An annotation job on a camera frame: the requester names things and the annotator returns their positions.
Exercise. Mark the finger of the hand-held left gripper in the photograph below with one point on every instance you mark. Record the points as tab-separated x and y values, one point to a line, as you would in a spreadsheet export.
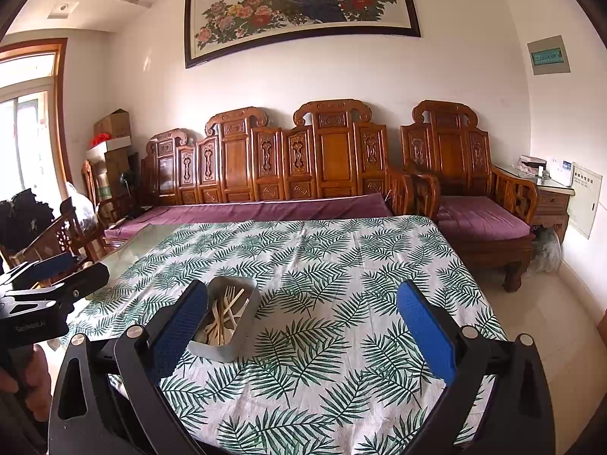
47	266
90	275

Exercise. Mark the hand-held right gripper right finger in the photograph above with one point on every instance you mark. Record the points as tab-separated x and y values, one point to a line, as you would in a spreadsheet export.
427	331

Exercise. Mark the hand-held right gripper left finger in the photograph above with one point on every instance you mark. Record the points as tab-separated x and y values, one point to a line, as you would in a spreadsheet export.
180	327

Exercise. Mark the white spoon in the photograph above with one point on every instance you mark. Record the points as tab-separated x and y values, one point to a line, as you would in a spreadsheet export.
206	334

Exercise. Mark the brown wooden chopstick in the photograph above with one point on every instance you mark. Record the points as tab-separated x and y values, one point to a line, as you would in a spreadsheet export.
219	329
213	327

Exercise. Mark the cream fork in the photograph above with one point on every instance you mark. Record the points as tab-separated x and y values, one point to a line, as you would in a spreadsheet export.
239	312
229	294

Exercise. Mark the light bamboo chopstick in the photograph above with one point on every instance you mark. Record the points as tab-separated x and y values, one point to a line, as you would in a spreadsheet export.
235	299

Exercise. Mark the metal tray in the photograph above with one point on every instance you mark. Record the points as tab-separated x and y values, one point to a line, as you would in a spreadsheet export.
246	331

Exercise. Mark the person's left hand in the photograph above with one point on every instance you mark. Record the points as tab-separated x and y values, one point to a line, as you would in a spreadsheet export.
41	379

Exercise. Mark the dark wooden dining chair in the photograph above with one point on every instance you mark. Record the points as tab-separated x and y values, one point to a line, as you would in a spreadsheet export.
52	241

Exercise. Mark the dark cloth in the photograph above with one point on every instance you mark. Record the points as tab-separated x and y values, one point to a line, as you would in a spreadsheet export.
23	213

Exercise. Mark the clear plastic bag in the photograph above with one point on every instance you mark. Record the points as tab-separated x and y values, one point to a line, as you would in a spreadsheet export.
83	208

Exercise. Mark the leaf print tablecloth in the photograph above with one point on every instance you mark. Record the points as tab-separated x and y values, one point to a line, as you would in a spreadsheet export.
332	270

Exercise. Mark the purple armchair cushion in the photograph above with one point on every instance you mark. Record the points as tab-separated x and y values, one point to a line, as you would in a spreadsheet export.
479	218

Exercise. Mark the white box with red flowers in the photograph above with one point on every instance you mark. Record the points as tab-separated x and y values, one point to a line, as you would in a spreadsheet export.
111	149

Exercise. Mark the long purple sofa cushion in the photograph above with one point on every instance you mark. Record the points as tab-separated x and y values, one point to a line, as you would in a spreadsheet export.
261	213

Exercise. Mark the grey plastic bag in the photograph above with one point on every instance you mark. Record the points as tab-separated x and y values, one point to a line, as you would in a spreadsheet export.
547	251

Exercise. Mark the brown cardboard box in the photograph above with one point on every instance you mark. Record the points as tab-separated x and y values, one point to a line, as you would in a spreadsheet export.
114	123

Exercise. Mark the wooden side table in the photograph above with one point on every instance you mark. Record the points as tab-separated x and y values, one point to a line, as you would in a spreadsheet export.
552	204

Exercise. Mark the carved wooden armchair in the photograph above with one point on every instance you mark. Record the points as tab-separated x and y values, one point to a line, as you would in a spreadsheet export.
450	147

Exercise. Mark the long carved wooden sofa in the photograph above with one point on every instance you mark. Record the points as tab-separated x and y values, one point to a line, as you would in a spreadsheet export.
332	151

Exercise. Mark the white blue device box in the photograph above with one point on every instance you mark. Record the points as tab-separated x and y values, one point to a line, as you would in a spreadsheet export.
563	170

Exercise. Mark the ceiling light fixture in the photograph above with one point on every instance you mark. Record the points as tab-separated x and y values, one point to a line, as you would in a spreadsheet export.
63	8

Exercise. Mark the framed peacock flower painting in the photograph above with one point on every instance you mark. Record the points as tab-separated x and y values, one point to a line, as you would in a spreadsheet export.
303	4

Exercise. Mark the wooden window frame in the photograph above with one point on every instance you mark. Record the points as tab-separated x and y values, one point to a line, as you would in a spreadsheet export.
59	104

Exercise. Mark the white metal wall panel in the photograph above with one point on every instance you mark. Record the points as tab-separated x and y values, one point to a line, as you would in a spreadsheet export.
581	199

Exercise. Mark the grey wall electrical box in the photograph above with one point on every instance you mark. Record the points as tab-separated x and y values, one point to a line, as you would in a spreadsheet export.
550	66

